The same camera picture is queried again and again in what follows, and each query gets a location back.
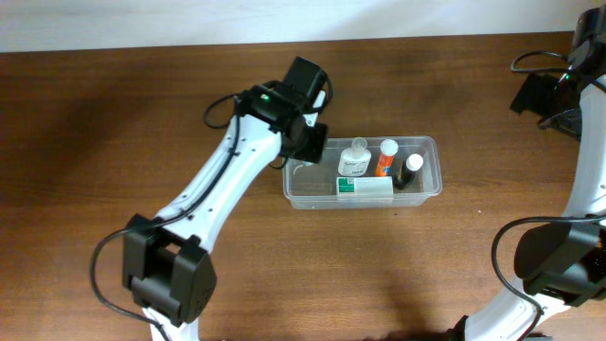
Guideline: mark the orange tube white cap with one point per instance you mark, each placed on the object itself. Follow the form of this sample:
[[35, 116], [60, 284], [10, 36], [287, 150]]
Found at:
[[388, 149]]

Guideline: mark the clear plastic container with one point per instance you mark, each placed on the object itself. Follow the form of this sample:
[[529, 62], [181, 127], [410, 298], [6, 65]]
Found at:
[[313, 186]]

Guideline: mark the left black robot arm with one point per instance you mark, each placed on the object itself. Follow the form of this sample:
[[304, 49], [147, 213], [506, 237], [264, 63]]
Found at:
[[166, 259]]

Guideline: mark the white green medicine box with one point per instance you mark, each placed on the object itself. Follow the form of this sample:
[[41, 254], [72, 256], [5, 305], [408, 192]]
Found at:
[[364, 186]]

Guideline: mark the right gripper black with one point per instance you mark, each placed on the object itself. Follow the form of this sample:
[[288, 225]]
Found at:
[[531, 98]]

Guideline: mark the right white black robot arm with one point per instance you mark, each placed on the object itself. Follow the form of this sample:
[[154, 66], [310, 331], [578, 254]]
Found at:
[[549, 265]]

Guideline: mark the dark bottle white cap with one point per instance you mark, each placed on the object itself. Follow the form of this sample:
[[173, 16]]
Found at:
[[408, 171]]

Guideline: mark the white lotion bottle clear cap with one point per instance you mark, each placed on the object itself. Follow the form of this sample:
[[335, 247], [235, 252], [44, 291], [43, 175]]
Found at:
[[354, 160]]

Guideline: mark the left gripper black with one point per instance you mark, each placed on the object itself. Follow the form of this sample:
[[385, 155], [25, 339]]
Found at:
[[314, 150]]

